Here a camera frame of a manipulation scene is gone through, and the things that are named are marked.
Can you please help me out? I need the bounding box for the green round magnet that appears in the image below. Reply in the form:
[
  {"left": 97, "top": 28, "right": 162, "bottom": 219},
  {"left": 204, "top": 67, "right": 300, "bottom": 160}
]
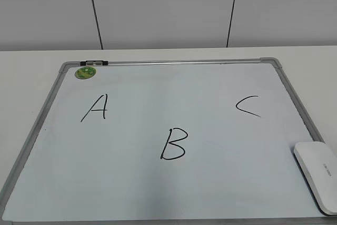
[{"left": 75, "top": 66, "right": 96, "bottom": 80}]

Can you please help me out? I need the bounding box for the white whiteboard eraser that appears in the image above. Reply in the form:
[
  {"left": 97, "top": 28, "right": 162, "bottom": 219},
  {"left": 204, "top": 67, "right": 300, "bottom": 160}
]
[{"left": 293, "top": 141, "right": 336, "bottom": 216}]

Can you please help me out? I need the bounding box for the white board with grey frame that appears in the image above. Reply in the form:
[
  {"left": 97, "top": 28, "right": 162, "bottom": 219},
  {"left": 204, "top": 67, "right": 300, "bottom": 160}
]
[{"left": 1, "top": 58, "right": 336, "bottom": 224}]

